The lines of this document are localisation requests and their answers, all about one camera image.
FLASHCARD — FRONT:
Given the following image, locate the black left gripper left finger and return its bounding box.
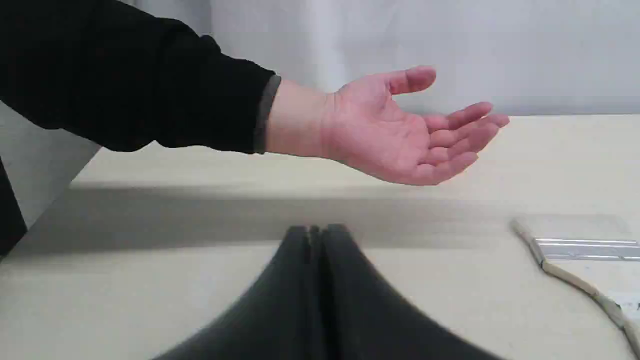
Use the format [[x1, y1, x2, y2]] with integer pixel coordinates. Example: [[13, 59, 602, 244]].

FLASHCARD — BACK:
[[158, 226, 321, 360]]

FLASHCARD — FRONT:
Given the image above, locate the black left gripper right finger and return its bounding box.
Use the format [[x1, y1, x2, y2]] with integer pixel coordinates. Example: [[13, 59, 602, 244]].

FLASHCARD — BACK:
[[320, 224, 497, 360]]

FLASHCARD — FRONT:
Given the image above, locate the wide wooden paint brush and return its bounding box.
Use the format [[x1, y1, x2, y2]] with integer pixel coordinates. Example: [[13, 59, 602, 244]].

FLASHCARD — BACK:
[[510, 214, 640, 356]]

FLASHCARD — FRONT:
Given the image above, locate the black sleeved forearm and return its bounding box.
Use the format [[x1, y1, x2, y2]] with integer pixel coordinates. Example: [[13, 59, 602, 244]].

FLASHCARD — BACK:
[[0, 0, 331, 160]]

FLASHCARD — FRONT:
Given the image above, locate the open bare human hand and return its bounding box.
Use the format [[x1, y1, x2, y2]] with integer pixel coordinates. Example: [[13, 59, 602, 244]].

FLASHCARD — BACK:
[[321, 66, 510, 187]]

